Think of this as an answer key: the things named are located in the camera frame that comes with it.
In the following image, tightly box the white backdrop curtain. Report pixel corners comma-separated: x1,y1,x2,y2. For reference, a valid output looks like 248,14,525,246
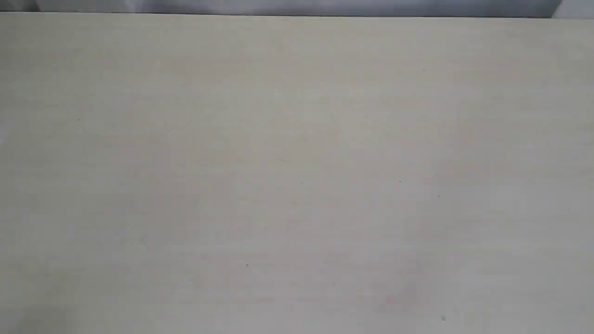
0,0,594,19

